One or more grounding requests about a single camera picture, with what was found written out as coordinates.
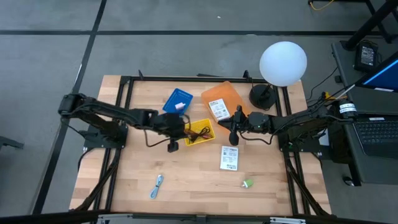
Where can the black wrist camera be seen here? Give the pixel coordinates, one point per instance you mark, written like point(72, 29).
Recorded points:
point(234, 139)
point(173, 146)

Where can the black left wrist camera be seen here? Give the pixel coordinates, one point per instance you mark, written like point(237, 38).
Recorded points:
point(173, 146)

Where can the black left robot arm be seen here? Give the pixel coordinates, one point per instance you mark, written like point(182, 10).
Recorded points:
point(109, 109)

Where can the white box with printed label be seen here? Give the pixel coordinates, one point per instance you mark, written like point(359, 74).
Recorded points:
point(229, 158)

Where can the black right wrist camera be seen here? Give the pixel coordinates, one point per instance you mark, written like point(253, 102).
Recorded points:
point(234, 139)

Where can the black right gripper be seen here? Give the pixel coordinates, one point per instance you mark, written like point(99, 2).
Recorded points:
point(242, 123)

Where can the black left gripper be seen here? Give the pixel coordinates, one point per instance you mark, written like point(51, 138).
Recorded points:
point(168, 124)

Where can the black laptop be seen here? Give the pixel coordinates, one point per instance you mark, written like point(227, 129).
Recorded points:
point(377, 135)

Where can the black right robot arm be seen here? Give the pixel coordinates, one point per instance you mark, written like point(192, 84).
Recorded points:
point(295, 119)

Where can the black round lamp base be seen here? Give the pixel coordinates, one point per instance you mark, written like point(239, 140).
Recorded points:
point(261, 98)

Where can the pink and white charger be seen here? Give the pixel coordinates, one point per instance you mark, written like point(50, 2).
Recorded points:
point(179, 106)

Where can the black overhead beam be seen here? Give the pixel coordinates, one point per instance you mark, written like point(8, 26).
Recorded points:
point(46, 217)

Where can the blue plastic basket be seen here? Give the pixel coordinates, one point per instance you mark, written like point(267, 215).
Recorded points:
point(174, 98)

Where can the white box with green side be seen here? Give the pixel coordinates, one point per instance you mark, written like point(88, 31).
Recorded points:
point(219, 109)

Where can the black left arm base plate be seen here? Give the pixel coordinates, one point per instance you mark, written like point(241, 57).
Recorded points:
point(93, 143)

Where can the yellow plastic basket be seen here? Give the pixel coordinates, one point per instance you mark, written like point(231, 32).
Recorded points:
point(199, 124)

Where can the green and white adapter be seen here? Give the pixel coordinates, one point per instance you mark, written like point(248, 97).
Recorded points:
point(248, 183)

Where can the black desk caster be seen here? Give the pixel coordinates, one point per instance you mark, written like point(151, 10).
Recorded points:
point(349, 181)

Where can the black monitor with blue screen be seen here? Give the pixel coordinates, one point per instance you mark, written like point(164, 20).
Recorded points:
point(385, 77)

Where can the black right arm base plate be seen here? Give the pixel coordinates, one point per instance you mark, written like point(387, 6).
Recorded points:
point(311, 148)

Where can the grey side desk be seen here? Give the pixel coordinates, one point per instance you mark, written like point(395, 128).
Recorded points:
point(373, 171)

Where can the black stand pole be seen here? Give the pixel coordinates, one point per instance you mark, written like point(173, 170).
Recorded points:
point(367, 25)

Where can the black power adapter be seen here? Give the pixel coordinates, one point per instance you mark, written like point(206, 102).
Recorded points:
point(367, 56)

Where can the orange translucent plastic bin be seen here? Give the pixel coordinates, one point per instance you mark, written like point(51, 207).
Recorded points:
point(230, 93)

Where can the white globe lamp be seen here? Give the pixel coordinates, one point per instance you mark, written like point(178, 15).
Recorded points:
point(283, 63)

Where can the black furniture foot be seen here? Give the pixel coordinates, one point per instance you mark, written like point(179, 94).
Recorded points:
point(9, 142)

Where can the black aluminium table frame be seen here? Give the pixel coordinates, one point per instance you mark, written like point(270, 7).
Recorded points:
point(186, 79)

